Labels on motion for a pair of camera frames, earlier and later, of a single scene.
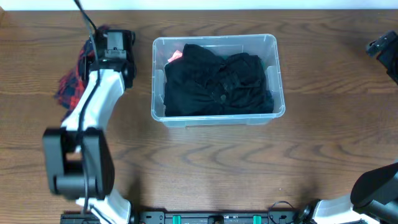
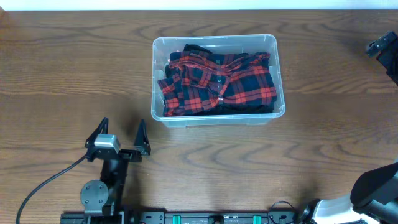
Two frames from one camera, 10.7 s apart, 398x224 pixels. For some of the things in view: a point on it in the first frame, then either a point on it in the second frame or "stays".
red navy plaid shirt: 71,88 -> 198,79
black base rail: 199,217 stays
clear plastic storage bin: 263,46 stays
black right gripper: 389,59 stays
